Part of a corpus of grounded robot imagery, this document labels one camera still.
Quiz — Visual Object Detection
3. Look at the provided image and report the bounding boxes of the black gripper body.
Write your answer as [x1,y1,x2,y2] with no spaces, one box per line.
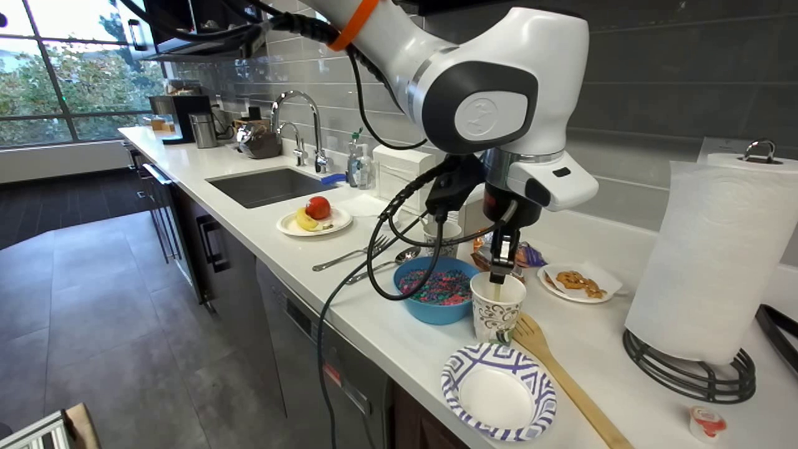
[484,183,543,243]

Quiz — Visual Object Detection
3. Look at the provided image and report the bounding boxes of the swirl patterned paper coffee cup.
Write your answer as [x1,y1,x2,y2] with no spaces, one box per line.
[468,269,532,345]

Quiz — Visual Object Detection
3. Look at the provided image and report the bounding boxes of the metal spoon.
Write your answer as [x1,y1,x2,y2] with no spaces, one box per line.
[346,244,423,286]

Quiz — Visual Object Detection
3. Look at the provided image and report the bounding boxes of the small red creamer cup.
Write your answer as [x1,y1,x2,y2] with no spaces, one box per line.
[686,403,730,443]

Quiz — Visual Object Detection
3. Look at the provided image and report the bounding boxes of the black coffee machine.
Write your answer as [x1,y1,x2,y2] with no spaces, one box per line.
[150,90,220,150]

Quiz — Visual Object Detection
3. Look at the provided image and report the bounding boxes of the orange snack bag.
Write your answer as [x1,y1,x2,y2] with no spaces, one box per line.
[468,231,494,274]

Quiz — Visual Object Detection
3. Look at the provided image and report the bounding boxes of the blue snack bag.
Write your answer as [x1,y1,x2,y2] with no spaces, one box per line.
[517,236,548,269]

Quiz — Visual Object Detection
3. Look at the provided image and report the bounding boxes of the colourful candy pieces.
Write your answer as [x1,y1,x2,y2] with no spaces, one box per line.
[398,269,473,309]

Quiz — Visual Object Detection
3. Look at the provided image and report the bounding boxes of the brown pretzels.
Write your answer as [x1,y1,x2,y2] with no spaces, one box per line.
[553,269,609,300]

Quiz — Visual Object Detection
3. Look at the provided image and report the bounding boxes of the blue plastic bowl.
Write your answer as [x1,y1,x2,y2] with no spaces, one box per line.
[392,255,481,327]

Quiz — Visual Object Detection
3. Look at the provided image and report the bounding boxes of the white plate with pretzels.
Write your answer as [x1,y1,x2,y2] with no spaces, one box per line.
[534,260,623,307]

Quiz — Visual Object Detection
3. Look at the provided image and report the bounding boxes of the blue patterned paper plate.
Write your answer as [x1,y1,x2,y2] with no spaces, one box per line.
[440,341,562,443]

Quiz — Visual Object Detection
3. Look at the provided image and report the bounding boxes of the metal fork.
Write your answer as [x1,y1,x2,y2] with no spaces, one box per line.
[309,234,392,274]

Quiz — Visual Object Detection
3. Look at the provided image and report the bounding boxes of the wooden slotted spatula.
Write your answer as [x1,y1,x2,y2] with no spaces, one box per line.
[509,311,637,449]

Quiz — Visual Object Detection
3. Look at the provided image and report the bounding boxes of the clear soap pump bottle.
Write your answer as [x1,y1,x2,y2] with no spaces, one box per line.
[344,125,376,190]

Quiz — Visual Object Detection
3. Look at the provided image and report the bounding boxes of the white fruit plate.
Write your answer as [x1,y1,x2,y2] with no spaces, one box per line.
[275,201,354,239]

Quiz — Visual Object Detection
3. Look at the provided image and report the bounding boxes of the red apple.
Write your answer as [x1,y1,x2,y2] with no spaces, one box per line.
[301,194,334,221]

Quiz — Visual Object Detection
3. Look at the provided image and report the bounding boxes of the yellow banana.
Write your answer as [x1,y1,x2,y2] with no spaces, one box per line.
[294,208,326,234]

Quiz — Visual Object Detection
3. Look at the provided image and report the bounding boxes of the white paper towel roll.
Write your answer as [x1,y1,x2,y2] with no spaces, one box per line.
[623,150,798,369]

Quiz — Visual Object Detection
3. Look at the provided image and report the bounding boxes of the chrome kitchen faucet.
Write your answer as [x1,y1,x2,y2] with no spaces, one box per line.
[270,87,334,176]

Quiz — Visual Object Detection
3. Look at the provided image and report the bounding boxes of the stainless dishwasher front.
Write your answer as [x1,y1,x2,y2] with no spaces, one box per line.
[253,258,393,449]

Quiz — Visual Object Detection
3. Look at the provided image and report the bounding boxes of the dark kitchen sink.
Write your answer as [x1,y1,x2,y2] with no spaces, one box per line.
[208,168,326,209]

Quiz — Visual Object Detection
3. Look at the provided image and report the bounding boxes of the dark utensil caddy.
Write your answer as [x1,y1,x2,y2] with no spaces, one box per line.
[235,104,285,161]

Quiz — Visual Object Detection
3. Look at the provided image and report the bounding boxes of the black countertop object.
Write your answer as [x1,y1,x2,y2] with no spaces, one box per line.
[756,305,798,377]

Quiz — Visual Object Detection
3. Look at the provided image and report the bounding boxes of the dark lower cabinet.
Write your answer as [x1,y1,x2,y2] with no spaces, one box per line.
[130,152,262,321]

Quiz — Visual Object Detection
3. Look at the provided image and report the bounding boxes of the wooden framed stand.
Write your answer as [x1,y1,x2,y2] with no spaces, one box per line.
[0,402,102,449]

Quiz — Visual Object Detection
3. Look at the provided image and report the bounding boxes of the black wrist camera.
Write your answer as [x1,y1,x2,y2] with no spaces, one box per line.
[423,155,487,219]

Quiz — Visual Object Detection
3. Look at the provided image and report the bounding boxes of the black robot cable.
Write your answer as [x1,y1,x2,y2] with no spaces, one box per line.
[344,45,502,305]

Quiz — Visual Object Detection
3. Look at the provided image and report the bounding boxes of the black power cable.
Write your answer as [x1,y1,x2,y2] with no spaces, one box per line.
[315,209,427,449]

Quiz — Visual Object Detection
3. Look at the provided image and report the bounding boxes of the black wire towel holder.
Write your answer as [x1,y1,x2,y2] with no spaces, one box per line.
[622,137,786,406]

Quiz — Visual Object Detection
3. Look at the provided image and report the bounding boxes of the dark wall shelf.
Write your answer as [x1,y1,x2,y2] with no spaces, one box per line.
[134,0,276,60]

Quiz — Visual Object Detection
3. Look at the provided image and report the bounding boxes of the window with dark frame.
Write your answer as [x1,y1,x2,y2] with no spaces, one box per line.
[0,0,169,152]

